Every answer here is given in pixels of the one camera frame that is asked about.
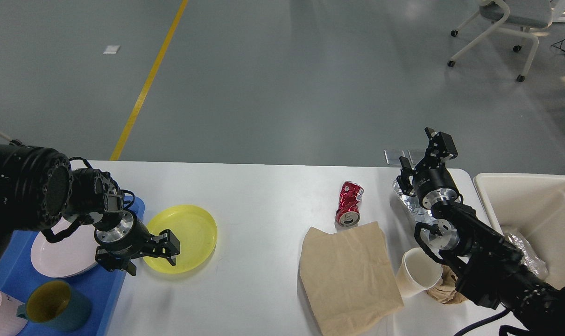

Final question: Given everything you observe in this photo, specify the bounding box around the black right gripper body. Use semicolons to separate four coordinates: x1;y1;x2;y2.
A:
413;168;460;209

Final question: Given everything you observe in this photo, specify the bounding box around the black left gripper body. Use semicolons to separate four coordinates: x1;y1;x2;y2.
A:
94;210;151;261

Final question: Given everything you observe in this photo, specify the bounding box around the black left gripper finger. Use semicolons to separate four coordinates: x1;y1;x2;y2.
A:
95;252;137;276
142;228;180;266

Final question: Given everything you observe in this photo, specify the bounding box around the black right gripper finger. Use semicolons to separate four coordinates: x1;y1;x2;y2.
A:
396;156;416;196
415;127;459;171

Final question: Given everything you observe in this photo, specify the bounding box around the yellow plastic plate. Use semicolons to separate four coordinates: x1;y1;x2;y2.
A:
142;204;217;274

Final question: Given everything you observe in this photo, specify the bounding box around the teal mug yellow inside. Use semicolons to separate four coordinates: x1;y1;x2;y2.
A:
15;280;92;332

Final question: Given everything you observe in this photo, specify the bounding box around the brown paper bag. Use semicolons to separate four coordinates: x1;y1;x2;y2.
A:
299;221;404;336

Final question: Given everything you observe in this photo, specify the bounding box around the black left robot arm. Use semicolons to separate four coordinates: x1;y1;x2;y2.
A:
0;142;180;276

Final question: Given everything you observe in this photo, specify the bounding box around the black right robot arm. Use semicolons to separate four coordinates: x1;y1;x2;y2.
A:
396;127;565;336

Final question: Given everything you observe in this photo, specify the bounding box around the floor socket plate left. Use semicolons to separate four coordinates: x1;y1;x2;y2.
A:
384;149;405;166

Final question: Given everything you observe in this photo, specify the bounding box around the floor socket plate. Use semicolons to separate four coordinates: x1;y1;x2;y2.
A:
384;149;405;166
408;149;425;166

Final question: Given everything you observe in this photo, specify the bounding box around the floor socket plate right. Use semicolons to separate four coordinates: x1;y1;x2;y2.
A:
408;149;425;166

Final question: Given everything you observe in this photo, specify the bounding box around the aluminium foil tray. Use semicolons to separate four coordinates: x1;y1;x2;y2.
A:
393;180;438;225

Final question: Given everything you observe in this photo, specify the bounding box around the pink plate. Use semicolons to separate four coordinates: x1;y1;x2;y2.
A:
30;225;98;278

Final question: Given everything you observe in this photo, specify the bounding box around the crushed red soda can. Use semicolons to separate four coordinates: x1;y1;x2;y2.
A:
335;181;364;227

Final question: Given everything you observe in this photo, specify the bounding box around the white paper cup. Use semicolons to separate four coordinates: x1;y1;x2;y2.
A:
395;247;442;298

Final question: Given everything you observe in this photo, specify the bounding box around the blue plastic tray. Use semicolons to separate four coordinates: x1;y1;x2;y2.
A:
0;195;146;336

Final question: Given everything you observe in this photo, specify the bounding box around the crumpled brown paper ball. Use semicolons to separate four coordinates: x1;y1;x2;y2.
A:
425;265;468;305

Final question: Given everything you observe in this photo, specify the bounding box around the beige plastic bin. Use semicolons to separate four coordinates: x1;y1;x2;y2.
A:
474;174;565;288

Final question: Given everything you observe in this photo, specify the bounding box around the crumpled foil in bin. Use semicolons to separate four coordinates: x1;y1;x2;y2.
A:
501;226;549;280

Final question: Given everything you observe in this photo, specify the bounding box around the pink mug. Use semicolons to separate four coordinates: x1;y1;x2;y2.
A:
0;291;27;336

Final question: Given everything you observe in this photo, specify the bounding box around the white chair leg with caster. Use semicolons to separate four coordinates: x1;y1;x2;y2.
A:
0;130;23;146

